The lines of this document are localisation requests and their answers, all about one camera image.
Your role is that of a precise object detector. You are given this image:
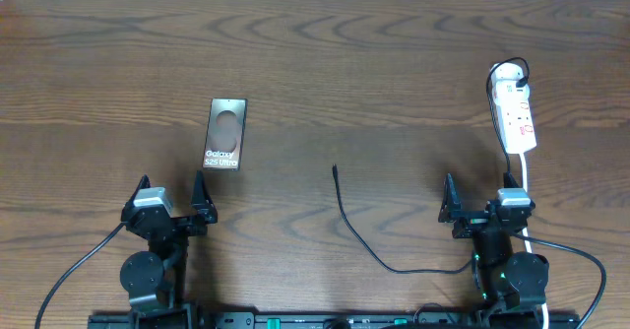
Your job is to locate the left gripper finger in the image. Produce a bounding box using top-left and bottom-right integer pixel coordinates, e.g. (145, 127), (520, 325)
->
(191, 170), (215, 214)
(128, 174), (151, 207)

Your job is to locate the black USB charging cable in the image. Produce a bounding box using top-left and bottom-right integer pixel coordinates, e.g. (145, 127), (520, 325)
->
(332, 56), (532, 275)

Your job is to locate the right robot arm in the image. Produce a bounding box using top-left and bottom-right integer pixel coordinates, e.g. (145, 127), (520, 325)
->
(438, 174), (549, 327)

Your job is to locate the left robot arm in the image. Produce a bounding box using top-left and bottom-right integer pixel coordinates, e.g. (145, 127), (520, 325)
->
(120, 171), (218, 328)

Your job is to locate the white USB charger plug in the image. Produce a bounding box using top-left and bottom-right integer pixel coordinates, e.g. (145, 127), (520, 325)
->
(490, 62), (524, 84)

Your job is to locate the white power strip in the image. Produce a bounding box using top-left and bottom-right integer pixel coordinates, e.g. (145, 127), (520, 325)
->
(492, 80), (536, 155)

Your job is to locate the black mounting rail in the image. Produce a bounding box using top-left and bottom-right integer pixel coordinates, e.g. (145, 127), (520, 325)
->
(88, 309), (582, 329)

